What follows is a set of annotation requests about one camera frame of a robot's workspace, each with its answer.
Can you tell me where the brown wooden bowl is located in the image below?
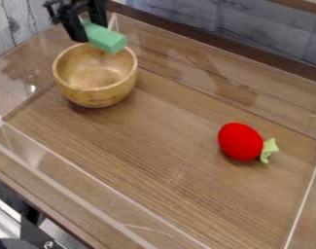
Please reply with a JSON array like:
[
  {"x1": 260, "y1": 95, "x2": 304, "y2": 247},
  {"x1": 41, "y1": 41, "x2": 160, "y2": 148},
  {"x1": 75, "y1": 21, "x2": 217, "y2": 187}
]
[{"x1": 53, "y1": 43, "x2": 138, "y2": 108}]

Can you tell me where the red knitted strawberry toy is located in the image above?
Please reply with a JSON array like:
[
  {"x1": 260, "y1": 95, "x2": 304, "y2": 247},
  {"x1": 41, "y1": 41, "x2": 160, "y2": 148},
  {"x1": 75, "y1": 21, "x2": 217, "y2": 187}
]
[{"x1": 217, "y1": 123, "x2": 280, "y2": 163}]

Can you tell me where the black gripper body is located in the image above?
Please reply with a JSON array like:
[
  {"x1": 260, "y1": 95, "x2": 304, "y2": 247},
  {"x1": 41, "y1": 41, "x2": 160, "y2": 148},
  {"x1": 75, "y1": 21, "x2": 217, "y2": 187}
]
[{"x1": 42, "y1": 0, "x2": 109, "y2": 24}]

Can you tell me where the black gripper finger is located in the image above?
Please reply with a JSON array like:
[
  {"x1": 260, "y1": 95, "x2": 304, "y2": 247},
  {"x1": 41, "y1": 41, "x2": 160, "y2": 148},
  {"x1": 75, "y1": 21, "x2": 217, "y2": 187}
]
[
  {"x1": 89, "y1": 0, "x2": 109, "y2": 27},
  {"x1": 62, "y1": 10, "x2": 87, "y2": 43}
]

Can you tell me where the clear acrylic corner bracket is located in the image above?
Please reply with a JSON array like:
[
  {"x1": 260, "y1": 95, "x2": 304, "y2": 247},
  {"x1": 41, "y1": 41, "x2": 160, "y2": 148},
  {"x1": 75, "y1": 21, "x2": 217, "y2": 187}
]
[{"x1": 109, "y1": 14, "x2": 120, "y2": 33}]

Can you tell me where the green rectangular stick block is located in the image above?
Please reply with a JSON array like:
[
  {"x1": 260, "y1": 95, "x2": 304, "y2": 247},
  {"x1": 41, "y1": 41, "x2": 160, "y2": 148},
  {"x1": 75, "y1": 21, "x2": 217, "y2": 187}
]
[{"x1": 81, "y1": 21, "x2": 128, "y2": 54}]

